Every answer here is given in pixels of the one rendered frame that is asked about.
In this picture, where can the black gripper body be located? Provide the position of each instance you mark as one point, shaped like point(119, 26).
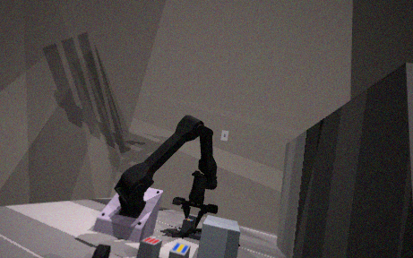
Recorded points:
point(196, 198)

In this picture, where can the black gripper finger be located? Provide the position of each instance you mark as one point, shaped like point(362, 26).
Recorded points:
point(200, 214)
point(186, 211)

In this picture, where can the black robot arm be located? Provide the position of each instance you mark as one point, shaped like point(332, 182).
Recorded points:
point(135, 181)

